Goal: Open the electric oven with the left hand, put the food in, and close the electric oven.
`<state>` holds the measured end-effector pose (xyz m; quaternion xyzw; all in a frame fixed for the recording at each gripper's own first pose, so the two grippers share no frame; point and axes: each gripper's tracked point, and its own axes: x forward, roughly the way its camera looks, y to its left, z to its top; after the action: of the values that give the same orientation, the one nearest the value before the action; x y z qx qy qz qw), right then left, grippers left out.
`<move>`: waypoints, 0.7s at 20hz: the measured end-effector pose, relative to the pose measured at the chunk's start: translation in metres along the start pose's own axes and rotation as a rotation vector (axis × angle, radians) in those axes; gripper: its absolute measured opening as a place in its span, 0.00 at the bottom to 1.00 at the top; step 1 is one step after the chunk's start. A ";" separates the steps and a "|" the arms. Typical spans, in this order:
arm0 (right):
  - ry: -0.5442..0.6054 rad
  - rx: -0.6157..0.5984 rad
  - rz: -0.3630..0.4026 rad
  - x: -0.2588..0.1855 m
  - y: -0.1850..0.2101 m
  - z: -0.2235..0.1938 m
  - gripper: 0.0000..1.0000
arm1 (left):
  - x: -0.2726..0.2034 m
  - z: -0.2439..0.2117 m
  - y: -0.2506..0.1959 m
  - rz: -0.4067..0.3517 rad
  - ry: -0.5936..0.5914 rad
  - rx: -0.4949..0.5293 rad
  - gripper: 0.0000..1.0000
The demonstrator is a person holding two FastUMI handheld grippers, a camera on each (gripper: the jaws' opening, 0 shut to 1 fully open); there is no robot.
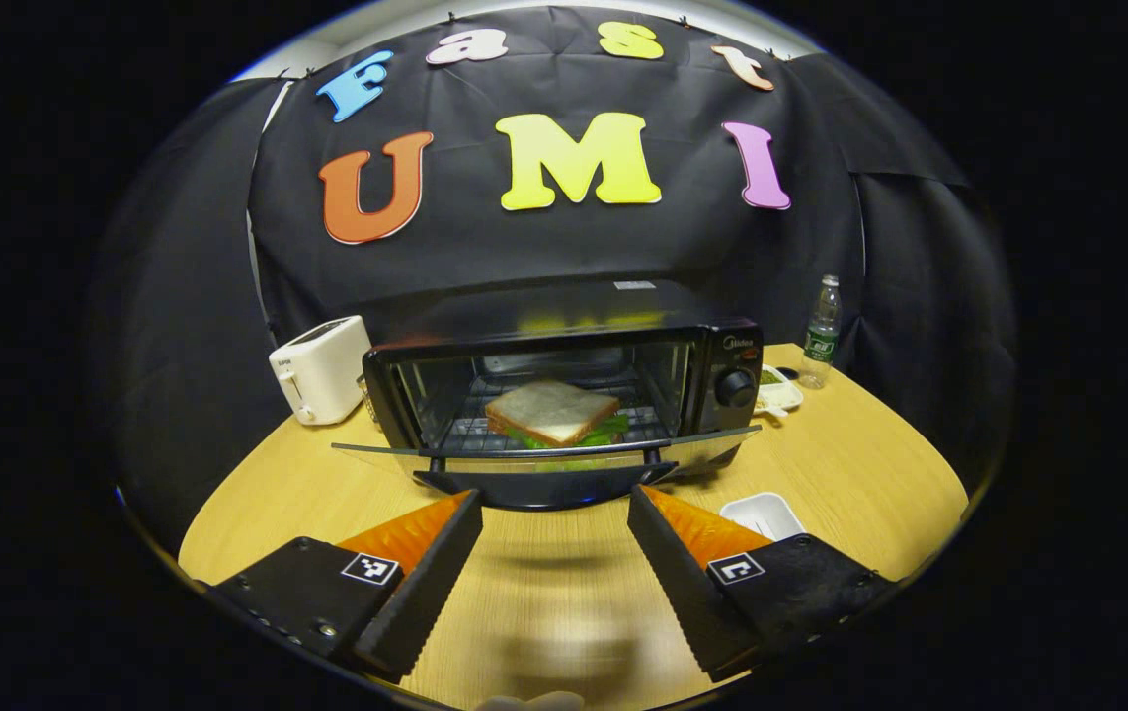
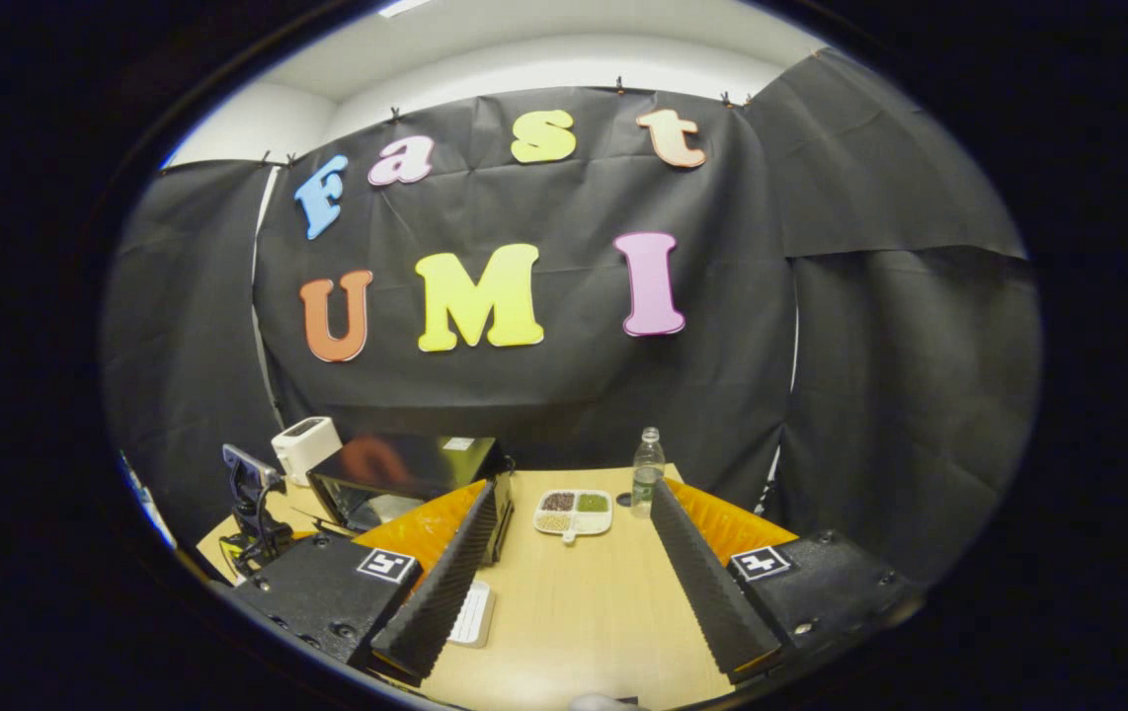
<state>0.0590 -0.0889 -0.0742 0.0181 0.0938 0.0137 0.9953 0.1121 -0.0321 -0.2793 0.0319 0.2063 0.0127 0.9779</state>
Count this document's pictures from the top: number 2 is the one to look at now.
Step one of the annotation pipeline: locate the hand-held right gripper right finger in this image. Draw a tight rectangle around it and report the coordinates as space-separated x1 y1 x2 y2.
650 478 924 682

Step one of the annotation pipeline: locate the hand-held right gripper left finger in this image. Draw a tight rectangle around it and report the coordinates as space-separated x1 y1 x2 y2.
228 479 499 687

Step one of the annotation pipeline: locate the black electric oven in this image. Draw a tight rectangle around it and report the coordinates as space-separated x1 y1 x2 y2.
307 434 516 566

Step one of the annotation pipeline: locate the white plate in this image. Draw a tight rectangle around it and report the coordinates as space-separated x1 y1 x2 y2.
447 581 496 649

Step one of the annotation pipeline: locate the white toaster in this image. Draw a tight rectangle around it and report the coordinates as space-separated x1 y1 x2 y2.
271 417 343 487

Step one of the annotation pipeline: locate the clear water bottle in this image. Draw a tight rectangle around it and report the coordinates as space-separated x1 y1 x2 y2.
631 428 667 519

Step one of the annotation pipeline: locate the white divided bean dish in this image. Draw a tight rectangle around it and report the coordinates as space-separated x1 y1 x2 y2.
533 489 614 546

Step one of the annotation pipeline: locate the black backdrop cloth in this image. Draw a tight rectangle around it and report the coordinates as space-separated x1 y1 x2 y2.
102 49 1041 584

